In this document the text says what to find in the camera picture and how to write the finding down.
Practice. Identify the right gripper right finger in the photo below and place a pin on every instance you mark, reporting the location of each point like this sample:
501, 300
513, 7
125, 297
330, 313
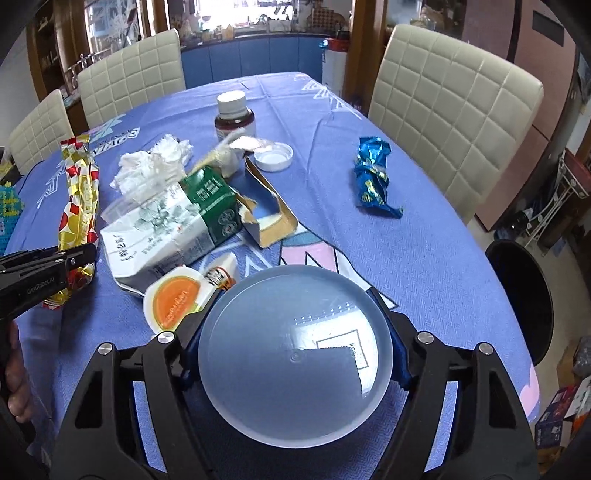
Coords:
490, 436

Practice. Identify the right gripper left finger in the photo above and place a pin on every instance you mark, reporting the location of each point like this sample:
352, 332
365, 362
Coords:
100, 435

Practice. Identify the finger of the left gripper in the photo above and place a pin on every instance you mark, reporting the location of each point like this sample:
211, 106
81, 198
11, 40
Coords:
49, 259

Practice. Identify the red gold checkered wrapper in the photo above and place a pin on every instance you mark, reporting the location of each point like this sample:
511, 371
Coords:
78, 220

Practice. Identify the green white carton box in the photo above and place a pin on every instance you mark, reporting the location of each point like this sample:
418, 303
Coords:
183, 223

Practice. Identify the white tissue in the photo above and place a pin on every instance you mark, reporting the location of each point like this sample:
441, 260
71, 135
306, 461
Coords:
164, 162

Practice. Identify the small glue tube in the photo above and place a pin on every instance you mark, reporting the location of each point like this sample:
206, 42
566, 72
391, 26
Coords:
223, 273

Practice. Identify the blue plastic bowl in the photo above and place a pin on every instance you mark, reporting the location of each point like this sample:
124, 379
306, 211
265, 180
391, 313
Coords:
295, 356

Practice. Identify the torn brown cardboard piece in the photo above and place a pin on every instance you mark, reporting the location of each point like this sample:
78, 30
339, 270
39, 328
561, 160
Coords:
265, 215

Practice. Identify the brown medicine bottle white cap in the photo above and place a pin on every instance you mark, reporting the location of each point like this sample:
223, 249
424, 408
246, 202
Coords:
233, 114

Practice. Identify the white plastic lid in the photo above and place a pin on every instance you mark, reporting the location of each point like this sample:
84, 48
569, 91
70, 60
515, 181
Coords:
275, 157

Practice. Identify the blue snack wrapper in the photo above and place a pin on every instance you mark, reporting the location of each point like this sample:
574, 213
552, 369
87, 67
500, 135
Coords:
371, 176

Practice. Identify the black round trash bin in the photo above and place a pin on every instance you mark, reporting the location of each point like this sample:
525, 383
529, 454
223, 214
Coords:
528, 293

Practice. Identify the person's left hand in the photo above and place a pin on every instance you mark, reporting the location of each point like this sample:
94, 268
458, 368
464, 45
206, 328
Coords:
20, 403

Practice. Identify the colorful cardboard box on floor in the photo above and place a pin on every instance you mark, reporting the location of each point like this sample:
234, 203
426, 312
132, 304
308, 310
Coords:
564, 416

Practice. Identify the cream chair near left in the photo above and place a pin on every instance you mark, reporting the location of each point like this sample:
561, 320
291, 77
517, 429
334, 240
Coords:
40, 133

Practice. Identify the cream chair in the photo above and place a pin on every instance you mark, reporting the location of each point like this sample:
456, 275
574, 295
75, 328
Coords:
460, 112
40, 133
130, 77

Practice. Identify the cream chair far left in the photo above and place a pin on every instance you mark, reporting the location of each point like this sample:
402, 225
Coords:
130, 77

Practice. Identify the blue kitchen cabinet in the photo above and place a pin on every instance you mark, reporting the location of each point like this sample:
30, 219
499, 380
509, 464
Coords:
209, 62

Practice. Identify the white metal plant stand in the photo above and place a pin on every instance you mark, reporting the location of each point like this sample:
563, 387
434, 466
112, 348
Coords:
572, 179

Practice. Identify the cream chair right side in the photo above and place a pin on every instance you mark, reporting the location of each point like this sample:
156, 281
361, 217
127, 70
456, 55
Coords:
460, 112

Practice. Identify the white water dispenser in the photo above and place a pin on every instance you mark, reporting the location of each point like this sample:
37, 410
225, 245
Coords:
334, 53

